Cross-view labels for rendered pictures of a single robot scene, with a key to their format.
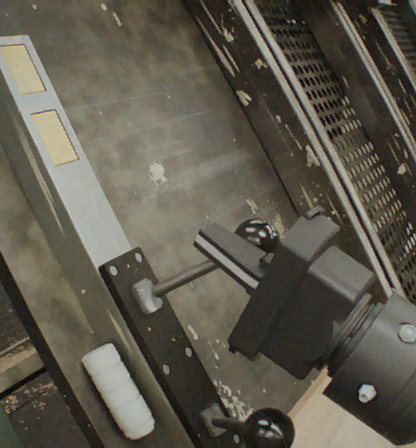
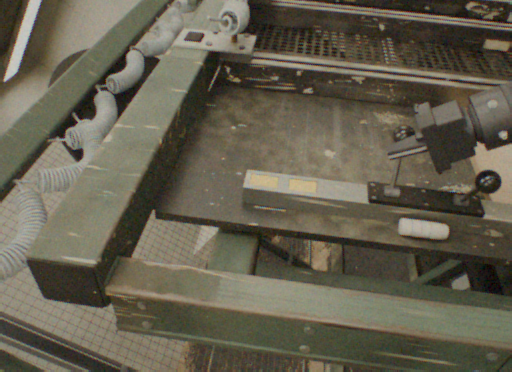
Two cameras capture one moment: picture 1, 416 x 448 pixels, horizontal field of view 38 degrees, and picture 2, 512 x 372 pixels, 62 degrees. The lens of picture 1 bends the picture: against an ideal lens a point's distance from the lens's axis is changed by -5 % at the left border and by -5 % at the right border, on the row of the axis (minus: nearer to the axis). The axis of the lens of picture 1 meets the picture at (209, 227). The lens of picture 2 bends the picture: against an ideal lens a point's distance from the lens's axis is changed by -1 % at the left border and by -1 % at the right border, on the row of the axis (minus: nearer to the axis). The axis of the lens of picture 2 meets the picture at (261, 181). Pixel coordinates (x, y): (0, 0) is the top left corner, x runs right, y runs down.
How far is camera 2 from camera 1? 30 cm
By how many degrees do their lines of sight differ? 7
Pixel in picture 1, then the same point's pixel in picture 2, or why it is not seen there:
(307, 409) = (478, 159)
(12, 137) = (291, 202)
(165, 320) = (405, 191)
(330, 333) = (467, 133)
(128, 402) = (430, 228)
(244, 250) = (407, 143)
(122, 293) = (385, 199)
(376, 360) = (493, 123)
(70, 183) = (327, 191)
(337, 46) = (296, 17)
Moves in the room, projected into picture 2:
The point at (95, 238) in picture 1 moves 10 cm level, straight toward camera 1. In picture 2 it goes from (355, 196) to (387, 204)
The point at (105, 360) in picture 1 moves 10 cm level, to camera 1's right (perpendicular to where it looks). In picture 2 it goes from (407, 224) to (443, 176)
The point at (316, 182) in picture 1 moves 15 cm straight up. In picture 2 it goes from (371, 84) to (324, 47)
